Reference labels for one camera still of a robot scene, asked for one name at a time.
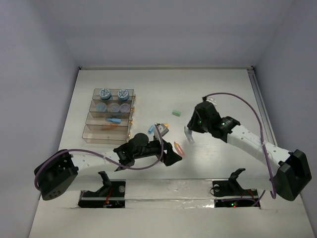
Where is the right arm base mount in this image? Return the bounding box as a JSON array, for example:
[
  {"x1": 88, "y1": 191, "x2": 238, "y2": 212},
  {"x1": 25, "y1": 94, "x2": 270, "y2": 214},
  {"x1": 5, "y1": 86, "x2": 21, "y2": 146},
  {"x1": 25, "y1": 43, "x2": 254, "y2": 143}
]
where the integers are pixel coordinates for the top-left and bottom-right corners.
[{"x1": 209, "y1": 168, "x2": 260, "y2": 208}]

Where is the blue highlighter with cap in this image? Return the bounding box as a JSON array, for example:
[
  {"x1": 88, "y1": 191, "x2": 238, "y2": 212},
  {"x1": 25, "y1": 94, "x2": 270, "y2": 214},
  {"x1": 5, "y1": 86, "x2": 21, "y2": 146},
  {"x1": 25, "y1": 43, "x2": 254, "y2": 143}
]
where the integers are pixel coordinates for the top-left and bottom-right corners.
[{"x1": 106, "y1": 118, "x2": 121, "y2": 124}]

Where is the blue lid jar in bin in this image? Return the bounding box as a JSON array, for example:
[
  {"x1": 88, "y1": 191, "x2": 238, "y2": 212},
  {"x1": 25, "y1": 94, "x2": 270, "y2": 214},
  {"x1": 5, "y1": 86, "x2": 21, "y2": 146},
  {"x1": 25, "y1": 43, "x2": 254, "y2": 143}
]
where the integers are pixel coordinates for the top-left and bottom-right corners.
[{"x1": 99, "y1": 88, "x2": 112, "y2": 100}]

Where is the clear paperclip jar small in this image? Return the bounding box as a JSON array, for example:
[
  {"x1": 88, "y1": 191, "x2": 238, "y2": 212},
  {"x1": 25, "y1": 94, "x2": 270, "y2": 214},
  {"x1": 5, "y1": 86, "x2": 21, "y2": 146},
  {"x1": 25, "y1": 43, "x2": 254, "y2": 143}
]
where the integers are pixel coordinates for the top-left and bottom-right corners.
[{"x1": 119, "y1": 103, "x2": 131, "y2": 113}]

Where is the aluminium rail right edge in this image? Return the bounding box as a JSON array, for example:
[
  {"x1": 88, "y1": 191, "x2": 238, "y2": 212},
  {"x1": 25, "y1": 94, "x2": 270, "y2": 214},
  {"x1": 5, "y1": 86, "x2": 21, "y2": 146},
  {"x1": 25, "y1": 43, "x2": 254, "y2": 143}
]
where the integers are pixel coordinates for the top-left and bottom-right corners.
[{"x1": 247, "y1": 68, "x2": 287, "y2": 176}]

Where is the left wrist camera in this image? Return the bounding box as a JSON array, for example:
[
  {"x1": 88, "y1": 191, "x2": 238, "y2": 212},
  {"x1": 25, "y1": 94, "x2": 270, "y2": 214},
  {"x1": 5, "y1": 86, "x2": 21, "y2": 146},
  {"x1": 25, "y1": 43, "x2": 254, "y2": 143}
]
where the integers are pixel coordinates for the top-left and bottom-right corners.
[{"x1": 154, "y1": 123, "x2": 169, "y2": 139}]

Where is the small green cap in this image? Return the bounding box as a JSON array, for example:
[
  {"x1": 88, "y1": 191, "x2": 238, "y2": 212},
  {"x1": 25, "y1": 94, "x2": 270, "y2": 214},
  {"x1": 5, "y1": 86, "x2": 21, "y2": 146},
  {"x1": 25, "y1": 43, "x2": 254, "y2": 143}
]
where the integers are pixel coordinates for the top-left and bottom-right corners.
[{"x1": 172, "y1": 110, "x2": 181, "y2": 117}]

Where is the blue lid jar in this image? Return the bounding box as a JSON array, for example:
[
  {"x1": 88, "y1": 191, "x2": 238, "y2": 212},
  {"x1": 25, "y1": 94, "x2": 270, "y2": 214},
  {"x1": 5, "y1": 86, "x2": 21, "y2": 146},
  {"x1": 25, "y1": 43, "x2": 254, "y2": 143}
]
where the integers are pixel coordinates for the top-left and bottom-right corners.
[
  {"x1": 99, "y1": 88, "x2": 112, "y2": 100},
  {"x1": 117, "y1": 89, "x2": 130, "y2": 101}
]

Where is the orange highlighter pen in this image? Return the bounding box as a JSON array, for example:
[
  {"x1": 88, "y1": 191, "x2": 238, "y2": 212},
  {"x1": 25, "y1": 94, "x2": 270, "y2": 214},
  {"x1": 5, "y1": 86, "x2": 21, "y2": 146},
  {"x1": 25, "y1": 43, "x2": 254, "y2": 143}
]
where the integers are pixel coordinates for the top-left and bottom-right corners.
[{"x1": 174, "y1": 141, "x2": 185, "y2": 157}]

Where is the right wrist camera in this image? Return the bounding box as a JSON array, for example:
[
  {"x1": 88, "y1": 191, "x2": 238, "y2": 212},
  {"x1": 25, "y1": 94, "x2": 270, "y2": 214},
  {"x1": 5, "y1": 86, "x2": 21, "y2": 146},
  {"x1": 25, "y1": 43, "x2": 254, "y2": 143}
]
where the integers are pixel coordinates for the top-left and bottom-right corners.
[{"x1": 203, "y1": 96, "x2": 217, "y2": 106}]

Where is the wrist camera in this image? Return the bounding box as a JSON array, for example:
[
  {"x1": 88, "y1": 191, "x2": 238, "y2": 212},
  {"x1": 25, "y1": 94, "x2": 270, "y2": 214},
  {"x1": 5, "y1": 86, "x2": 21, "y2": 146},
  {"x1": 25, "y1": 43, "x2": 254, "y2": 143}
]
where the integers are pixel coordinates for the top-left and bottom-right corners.
[
  {"x1": 203, "y1": 96, "x2": 217, "y2": 106},
  {"x1": 154, "y1": 123, "x2": 169, "y2": 139}
]

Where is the small blue cap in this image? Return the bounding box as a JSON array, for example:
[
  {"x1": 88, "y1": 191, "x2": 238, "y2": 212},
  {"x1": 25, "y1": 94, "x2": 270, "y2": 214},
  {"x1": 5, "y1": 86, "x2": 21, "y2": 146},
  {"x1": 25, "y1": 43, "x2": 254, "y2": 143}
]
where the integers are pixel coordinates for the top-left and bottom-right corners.
[{"x1": 148, "y1": 125, "x2": 155, "y2": 134}]

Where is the green highlighter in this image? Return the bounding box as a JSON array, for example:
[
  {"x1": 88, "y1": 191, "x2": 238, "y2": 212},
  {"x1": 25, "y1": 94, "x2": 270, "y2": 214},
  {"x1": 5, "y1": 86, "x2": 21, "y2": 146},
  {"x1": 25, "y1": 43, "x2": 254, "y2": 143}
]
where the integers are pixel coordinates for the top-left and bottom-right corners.
[{"x1": 184, "y1": 126, "x2": 195, "y2": 144}]

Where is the orange highlighter cap large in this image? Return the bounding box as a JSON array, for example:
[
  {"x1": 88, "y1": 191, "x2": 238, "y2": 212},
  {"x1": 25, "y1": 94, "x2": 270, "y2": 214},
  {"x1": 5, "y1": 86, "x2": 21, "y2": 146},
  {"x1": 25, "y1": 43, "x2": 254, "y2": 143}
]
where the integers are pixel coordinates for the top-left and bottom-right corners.
[{"x1": 101, "y1": 124, "x2": 118, "y2": 130}]

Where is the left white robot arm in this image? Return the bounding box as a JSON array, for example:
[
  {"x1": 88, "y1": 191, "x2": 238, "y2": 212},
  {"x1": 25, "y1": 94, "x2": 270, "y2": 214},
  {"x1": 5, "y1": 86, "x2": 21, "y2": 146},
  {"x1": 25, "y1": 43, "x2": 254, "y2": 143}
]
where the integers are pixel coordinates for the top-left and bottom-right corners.
[{"x1": 34, "y1": 133, "x2": 182, "y2": 201}]

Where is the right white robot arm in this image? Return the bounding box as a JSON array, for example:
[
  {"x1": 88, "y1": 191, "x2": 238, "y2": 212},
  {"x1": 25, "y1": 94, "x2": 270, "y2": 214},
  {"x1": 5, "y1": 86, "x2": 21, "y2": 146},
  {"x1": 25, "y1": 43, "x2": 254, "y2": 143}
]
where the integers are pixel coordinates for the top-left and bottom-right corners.
[{"x1": 187, "y1": 101, "x2": 312, "y2": 201}]

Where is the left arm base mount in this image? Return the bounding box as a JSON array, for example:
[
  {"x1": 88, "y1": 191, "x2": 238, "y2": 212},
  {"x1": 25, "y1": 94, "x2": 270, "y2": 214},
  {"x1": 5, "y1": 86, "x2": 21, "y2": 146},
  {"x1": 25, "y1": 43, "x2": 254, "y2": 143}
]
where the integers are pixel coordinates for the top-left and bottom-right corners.
[{"x1": 78, "y1": 171, "x2": 126, "y2": 209}]

